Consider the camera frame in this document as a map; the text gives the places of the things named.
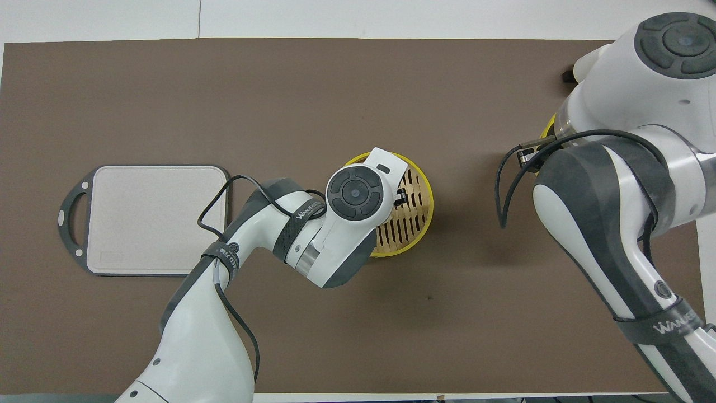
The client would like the yellow bamboo steamer basket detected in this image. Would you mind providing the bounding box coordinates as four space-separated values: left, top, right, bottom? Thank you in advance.
342 152 434 258

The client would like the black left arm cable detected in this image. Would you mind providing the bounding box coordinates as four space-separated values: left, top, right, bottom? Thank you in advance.
197 175 328 385

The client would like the brown table mat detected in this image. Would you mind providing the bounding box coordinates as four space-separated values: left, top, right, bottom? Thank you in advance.
0 38 706 395

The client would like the grey cutting board dark rim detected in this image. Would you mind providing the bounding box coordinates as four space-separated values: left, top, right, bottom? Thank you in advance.
58 164 233 277

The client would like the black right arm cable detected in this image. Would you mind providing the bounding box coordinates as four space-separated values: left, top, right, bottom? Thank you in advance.
495 129 667 229

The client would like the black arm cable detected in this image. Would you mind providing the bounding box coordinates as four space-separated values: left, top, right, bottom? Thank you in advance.
495 129 667 229
197 175 328 385

